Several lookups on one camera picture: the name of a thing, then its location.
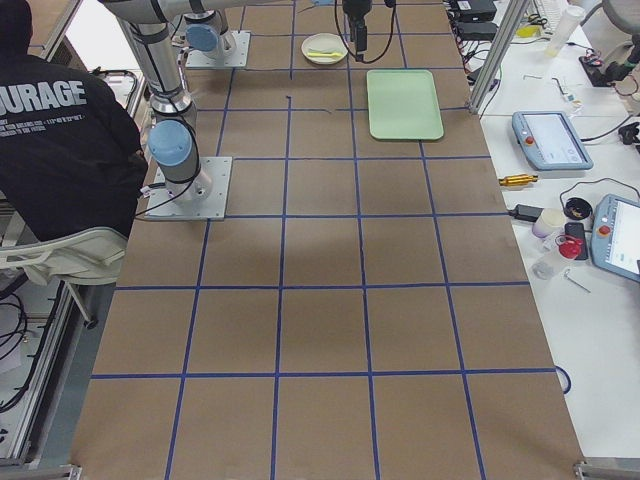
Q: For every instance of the red round cap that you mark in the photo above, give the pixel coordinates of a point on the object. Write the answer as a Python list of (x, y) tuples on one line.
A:
[(569, 247)]

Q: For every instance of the clear plastic cup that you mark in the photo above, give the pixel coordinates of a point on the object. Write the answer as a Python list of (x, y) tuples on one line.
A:
[(548, 265)]

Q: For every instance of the person in black hoodie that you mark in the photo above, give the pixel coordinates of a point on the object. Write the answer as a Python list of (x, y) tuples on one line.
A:
[(71, 157)]

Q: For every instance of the white office chair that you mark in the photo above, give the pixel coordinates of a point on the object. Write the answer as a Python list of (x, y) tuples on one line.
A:
[(90, 257)]

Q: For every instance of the black power adapter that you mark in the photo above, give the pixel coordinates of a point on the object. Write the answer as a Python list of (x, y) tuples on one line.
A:
[(525, 213)]

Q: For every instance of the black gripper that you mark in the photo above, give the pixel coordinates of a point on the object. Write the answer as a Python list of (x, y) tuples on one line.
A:
[(354, 10)]

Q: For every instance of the upper blue teach pendant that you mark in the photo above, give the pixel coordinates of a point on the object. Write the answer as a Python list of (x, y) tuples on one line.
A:
[(549, 141)]

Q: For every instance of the white round plate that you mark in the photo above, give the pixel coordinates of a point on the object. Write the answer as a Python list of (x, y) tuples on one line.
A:
[(323, 42)]

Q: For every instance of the black round dish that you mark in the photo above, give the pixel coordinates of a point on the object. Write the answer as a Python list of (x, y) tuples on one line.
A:
[(577, 209)]

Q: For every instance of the aluminium frame post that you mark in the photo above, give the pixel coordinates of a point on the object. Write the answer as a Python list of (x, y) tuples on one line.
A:
[(509, 23)]

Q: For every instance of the white lavender cup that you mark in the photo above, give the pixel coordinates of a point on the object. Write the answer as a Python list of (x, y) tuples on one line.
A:
[(549, 221)]

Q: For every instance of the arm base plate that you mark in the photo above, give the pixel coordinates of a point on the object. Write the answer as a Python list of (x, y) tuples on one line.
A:
[(205, 198), (238, 59)]

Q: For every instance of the black smartphone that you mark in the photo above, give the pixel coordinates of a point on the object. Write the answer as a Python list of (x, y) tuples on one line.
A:
[(577, 231)]

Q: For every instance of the green plastic tray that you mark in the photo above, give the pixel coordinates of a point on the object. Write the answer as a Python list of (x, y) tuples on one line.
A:
[(403, 105)]

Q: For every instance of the silver allen key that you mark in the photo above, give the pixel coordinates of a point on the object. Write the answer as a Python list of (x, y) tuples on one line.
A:
[(567, 276)]

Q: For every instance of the yellow plastic fork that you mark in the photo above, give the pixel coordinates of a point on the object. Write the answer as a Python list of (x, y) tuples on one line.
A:
[(325, 54)]

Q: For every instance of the blue teach pendant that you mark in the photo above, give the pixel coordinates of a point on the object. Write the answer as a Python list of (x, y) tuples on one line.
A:
[(549, 141), (615, 236)]

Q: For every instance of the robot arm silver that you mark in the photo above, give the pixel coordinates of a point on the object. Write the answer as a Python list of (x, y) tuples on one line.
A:
[(172, 141), (209, 33)]

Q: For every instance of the gold metal cylinder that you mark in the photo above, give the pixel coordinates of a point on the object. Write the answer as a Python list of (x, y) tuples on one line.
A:
[(517, 181)]

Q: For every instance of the lower blue teach pendant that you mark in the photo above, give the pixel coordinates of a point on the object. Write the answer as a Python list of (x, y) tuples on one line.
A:
[(615, 236)]

